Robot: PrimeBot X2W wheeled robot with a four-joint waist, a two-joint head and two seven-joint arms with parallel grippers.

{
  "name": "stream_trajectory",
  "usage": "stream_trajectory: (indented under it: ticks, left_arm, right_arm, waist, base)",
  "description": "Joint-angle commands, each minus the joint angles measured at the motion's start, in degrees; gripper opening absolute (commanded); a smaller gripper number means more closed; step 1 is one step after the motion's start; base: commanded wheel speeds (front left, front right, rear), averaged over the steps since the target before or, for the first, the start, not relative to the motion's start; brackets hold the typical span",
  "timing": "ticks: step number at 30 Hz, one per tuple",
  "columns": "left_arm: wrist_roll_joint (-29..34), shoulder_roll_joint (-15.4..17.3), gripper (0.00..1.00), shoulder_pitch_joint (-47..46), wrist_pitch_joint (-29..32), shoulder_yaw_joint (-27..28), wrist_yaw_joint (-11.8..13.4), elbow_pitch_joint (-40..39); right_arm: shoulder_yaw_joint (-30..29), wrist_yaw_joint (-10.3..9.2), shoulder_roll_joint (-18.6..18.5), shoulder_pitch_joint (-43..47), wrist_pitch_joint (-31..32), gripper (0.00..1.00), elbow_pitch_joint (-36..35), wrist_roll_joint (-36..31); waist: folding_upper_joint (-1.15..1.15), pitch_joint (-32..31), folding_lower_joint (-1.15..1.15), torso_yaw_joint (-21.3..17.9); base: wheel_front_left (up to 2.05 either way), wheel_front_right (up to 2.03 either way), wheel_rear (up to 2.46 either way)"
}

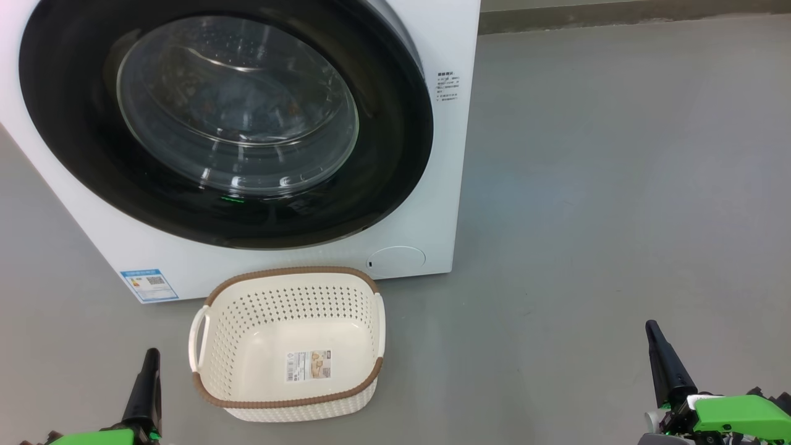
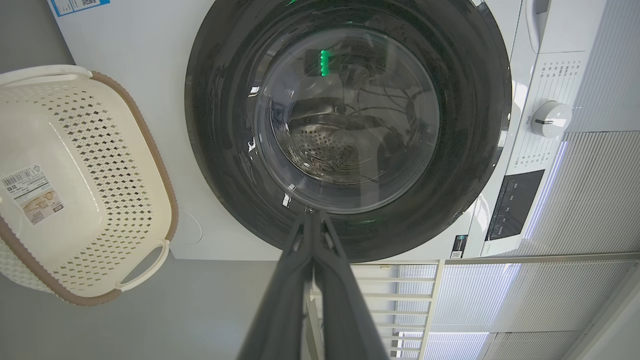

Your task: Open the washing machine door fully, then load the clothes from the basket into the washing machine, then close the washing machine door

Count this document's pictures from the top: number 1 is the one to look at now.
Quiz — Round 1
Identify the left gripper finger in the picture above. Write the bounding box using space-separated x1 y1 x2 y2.
122 348 163 434

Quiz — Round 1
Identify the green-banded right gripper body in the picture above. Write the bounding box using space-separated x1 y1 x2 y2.
639 386 791 445

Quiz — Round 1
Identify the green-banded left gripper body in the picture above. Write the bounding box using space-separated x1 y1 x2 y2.
19 426 163 445

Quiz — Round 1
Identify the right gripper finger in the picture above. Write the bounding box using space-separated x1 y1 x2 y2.
645 320 698 409

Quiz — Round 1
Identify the black round glass washer door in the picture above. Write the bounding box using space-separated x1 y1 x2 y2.
19 0 434 251

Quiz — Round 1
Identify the cream perforated laundry basket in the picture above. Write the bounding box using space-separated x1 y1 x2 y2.
188 266 387 423

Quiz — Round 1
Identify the paper basket product label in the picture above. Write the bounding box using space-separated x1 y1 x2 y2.
285 349 334 384

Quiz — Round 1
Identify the white front-load washing machine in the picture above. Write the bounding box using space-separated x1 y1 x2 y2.
0 0 481 305

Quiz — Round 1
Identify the blue energy label sticker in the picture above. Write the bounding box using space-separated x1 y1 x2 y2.
121 268 180 304

